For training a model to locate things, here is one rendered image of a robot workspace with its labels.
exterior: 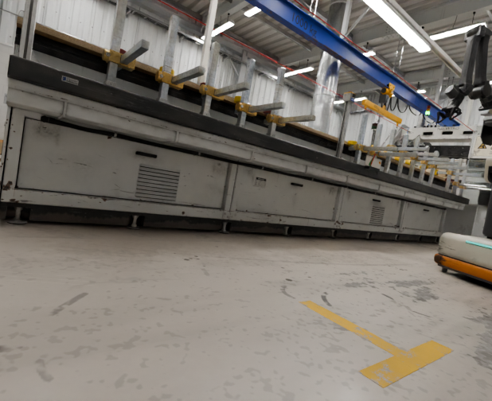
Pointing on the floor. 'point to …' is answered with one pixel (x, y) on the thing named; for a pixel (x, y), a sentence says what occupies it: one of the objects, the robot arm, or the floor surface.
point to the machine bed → (181, 174)
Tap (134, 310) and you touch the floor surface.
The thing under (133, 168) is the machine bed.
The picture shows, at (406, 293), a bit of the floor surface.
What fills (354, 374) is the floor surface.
